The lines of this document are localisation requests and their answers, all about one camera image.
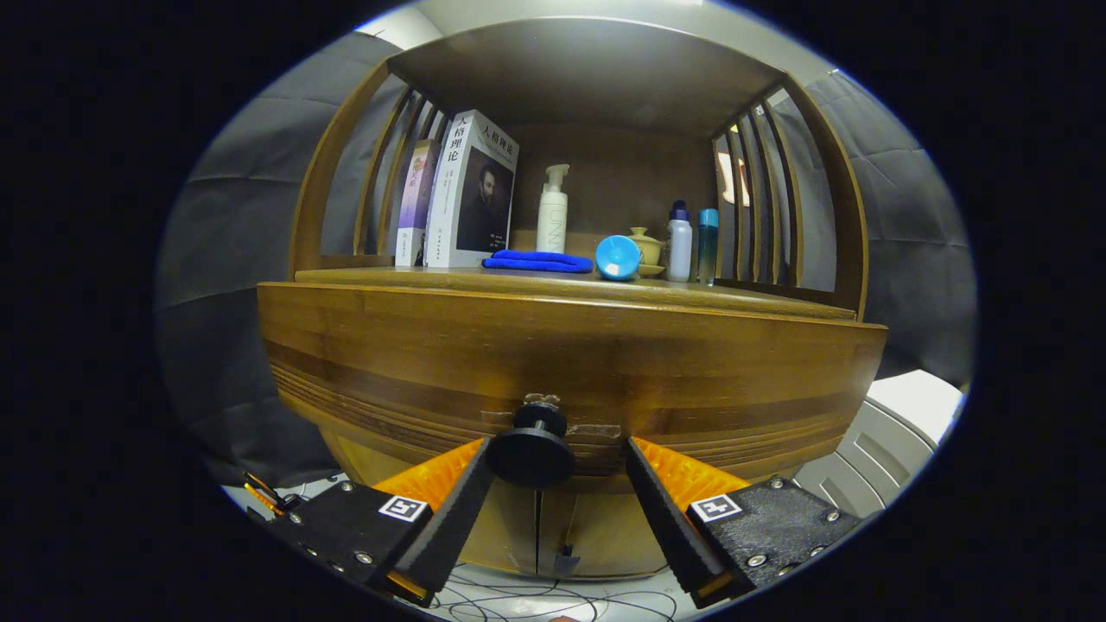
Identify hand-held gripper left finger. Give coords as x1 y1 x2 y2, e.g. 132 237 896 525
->
259 438 499 607

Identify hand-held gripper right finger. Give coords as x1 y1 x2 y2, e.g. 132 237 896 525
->
626 435 865 608

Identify black round drawer knob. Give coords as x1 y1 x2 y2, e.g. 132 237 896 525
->
486 394 576 491

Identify wooden drawer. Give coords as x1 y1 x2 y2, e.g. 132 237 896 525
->
257 281 889 498

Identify blue and white cream tube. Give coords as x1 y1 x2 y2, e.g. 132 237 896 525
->
594 234 642 282

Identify wooden cabinet door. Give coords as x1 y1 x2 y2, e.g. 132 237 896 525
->
536 488 692 578
324 428 541 575

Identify grey filing cabinet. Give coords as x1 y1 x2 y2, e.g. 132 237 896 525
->
791 370 967 519

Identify wooden countertop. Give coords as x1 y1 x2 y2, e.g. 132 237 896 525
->
294 266 856 322

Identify wooden cabinet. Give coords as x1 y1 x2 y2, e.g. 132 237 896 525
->
257 16 889 580

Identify white bottle with blue cap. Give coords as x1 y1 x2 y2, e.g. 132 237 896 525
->
665 200 694 282

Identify yellow lidded teacup with saucer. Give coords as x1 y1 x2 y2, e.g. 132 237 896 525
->
626 226 667 278

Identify blue folded cloth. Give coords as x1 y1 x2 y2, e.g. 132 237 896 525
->
482 250 594 274

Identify clear bottle with teal cap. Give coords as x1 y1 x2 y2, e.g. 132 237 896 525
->
696 208 720 286

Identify white pump bottle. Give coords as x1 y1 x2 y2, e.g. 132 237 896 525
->
536 164 570 254

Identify thin purple book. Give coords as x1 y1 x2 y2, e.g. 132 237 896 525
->
395 138 442 267

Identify large white portrait book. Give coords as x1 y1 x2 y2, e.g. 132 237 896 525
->
424 109 520 269

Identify black floor cables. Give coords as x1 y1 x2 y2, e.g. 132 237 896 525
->
428 562 679 622

